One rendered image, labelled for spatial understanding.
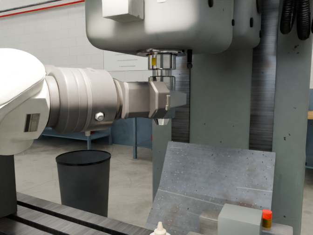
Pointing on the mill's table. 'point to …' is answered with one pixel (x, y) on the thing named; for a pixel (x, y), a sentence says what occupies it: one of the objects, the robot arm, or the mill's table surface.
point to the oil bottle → (159, 230)
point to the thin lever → (189, 58)
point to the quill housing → (164, 27)
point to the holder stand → (7, 186)
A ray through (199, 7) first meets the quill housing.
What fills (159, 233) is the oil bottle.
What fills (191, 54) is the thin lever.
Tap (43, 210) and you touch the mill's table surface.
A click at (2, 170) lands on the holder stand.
